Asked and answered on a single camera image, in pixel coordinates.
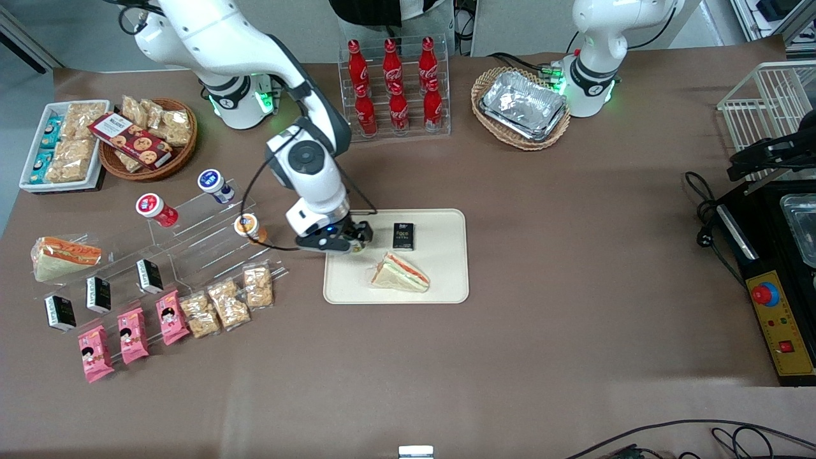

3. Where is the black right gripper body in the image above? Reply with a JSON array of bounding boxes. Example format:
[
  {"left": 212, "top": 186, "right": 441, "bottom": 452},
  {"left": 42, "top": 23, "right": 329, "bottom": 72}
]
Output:
[{"left": 316, "top": 219, "right": 361, "bottom": 251}]

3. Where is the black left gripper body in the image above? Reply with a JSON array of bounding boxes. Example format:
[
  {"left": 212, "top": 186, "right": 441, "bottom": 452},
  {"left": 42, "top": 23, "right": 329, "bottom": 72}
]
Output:
[{"left": 759, "top": 126, "right": 816, "bottom": 170}]

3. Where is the steel tray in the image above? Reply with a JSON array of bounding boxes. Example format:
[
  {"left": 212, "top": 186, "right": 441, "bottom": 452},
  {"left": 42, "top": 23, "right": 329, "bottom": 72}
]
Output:
[{"left": 780, "top": 193, "right": 816, "bottom": 268}]

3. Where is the cream plastic tray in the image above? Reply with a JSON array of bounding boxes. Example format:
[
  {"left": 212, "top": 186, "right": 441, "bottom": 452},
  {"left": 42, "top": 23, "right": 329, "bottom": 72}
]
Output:
[{"left": 323, "top": 208, "right": 470, "bottom": 305}]

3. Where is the orange gum bottle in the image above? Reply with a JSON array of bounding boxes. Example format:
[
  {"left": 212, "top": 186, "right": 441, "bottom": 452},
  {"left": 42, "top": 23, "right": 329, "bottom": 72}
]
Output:
[{"left": 233, "top": 213, "right": 268, "bottom": 245}]

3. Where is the blue gum bottle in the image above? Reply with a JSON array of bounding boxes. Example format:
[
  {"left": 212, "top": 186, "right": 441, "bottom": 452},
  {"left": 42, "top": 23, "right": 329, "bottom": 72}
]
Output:
[{"left": 198, "top": 169, "right": 235, "bottom": 205}]

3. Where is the red gum bottle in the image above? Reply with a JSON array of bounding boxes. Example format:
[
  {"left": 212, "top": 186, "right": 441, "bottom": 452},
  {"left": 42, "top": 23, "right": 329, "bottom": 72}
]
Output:
[{"left": 135, "top": 193, "right": 180, "bottom": 228}]

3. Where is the silver metal strip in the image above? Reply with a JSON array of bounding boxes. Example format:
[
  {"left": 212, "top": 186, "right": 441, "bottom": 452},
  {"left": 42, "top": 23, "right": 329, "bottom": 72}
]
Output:
[{"left": 743, "top": 173, "right": 791, "bottom": 195}]

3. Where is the black sealing machine yellow panel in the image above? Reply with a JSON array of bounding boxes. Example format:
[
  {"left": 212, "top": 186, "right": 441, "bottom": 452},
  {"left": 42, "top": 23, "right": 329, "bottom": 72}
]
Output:
[{"left": 714, "top": 178, "right": 816, "bottom": 388}]

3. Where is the wrapped triangle sandwich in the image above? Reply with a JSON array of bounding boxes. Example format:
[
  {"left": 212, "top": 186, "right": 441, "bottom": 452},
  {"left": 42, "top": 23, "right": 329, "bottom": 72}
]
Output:
[
  {"left": 370, "top": 251, "right": 431, "bottom": 294},
  {"left": 31, "top": 236, "right": 103, "bottom": 282}
]

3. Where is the silver metal bar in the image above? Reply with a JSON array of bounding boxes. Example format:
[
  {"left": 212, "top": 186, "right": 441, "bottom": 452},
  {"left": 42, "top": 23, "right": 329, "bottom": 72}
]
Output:
[{"left": 717, "top": 204, "right": 759, "bottom": 261}]

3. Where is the rice cracker clear pack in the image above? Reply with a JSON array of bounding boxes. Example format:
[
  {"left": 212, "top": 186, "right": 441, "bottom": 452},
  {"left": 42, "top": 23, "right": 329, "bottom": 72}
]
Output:
[
  {"left": 207, "top": 278, "right": 251, "bottom": 331},
  {"left": 179, "top": 291, "right": 222, "bottom": 339},
  {"left": 242, "top": 263, "right": 275, "bottom": 310}
]

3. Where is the clear acrylic bottle rack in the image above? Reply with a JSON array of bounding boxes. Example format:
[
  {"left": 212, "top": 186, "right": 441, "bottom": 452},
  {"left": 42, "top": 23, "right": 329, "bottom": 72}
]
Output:
[{"left": 338, "top": 35, "right": 452, "bottom": 142}]

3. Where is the red cola bottle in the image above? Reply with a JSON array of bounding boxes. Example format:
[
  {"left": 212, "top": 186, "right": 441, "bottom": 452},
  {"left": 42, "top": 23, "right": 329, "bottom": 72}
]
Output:
[
  {"left": 389, "top": 82, "right": 411, "bottom": 133},
  {"left": 347, "top": 40, "right": 370, "bottom": 87},
  {"left": 419, "top": 36, "right": 441, "bottom": 84},
  {"left": 423, "top": 78, "right": 444, "bottom": 128},
  {"left": 382, "top": 38, "right": 404, "bottom": 87},
  {"left": 354, "top": 83, "right": 378, "bottom": 136}
]

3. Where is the clear acrylic step stand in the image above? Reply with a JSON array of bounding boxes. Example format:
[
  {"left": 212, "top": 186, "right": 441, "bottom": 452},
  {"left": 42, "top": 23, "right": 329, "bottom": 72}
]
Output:
[
  {"left": 147, "top": 178, "right": 289, "bottom": 284},
  {"left": 32, "top": 233, "right": 192, "bottom": 348}
]

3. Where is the background equipment shelf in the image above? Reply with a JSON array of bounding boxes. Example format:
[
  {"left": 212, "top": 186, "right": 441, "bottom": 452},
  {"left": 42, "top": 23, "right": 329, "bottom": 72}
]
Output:
[{"left": 730, "top": 0, "right": 816, "bottom": 45}]

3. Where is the oval wicker basket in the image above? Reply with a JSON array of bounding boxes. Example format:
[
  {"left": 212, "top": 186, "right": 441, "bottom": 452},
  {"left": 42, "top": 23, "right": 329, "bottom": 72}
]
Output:
[{"left": 472, "top": 67, "right": 571, "bottom": 152}]

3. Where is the round brown wicker basket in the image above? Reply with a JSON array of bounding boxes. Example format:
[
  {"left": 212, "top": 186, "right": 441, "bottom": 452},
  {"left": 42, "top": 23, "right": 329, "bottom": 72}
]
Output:
[{"left": 99, "top": 98, "right": 198, "bottom": 183}]

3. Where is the pink cartoon snack pack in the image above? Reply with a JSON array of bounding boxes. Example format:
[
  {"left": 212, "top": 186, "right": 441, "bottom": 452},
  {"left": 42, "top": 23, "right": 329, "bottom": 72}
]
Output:
[
  {"left": 78, "top": 325, "right": 115, "bottom": 383},
  {"left": 156, "top": 290, "right": 191, "bottom": 346},
  {"left": 117, "top": 307, "right": 150, "bottom": 365}
]

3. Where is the aluminium foil container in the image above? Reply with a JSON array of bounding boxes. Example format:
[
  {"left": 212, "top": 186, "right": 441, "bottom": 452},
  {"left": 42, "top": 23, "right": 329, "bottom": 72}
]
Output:
[{"left": 479, "top": 71, "right": 567, "bottom": 141}]

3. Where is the person in dark clothing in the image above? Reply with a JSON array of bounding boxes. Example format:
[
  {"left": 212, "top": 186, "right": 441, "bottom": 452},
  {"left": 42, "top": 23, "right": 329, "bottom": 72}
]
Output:
[{"left": 328, "top": 0, "right": 455, "bottom": 29}]

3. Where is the red cookie box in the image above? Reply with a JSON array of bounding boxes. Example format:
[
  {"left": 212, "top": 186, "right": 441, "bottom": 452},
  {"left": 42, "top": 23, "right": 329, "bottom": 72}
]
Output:
[{"left": 87, "top": 113, "right": 174, "bottom": 170}]

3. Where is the white plastic bin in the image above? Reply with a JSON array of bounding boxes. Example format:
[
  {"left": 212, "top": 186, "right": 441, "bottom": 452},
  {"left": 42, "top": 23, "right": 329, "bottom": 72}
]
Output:
[{"left": 19, "top": 100, "right": 111, "bottom": 194}]

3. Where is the teal snack pack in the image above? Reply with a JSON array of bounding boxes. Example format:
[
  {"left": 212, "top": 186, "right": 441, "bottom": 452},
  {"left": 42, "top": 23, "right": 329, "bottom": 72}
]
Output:
[
  {"left": 40, "top": 115, "right": 63, "bottom": 149},
  {"left": 29, "top": 151, "right": 55, "bottom": 184}
]

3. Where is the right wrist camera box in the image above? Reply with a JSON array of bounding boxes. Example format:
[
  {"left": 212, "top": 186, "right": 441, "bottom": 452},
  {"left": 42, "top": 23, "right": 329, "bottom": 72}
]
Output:
[{"left": 295, "top": 231, "right": 339, "bottom": 254}]

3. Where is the white wire rack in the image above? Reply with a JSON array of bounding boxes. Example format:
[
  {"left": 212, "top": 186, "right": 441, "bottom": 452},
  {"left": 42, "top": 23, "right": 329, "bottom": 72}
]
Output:
[{"left": 717, "top": 61, "right": 816, "bottom": 182}]

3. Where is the black power cable with plug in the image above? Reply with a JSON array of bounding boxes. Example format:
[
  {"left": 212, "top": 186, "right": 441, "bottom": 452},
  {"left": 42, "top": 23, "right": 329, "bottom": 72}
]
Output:
[{"left": 684, "top": 171, "right": 747, "bottom": 291}]

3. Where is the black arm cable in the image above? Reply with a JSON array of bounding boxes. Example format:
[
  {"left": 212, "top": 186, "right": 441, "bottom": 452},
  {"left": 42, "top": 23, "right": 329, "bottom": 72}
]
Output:
[{"left": 239, "top": 124, "right": 378, "bottom": 251}]

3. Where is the black base cable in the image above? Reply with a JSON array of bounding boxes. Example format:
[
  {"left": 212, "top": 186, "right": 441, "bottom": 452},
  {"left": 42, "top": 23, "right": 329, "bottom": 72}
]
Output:
[{"left": 488, "top": 52, "right": 565, "bottom": 80}]

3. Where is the long black floor cable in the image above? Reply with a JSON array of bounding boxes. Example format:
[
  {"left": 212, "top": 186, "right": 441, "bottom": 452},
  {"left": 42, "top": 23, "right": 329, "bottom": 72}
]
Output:
[{"left": 564, "top": 419, "right": 816, "bottom": 459}]

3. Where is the looped black floor cable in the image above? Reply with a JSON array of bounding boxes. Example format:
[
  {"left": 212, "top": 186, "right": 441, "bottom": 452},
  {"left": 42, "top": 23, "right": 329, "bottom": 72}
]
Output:
[{"left": 711, "top": 426, "right": 769, "bottom": 459}]

